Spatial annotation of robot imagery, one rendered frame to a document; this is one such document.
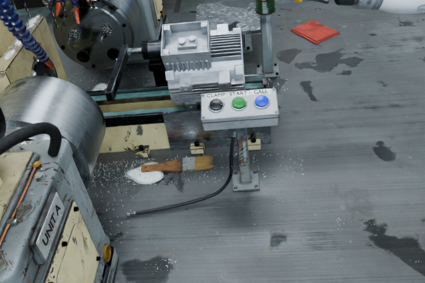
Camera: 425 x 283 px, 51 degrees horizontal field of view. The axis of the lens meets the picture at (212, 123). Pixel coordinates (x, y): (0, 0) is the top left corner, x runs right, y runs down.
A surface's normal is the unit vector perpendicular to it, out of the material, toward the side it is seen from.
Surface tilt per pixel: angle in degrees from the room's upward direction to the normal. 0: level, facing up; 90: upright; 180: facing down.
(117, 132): 90
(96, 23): 90
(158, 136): 90
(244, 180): 90
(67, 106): 43
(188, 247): 0
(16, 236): 0
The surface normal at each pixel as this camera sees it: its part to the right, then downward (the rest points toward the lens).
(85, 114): 0.86, -0.39
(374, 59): -0.11, -0.78
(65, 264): 0.99, -0.07
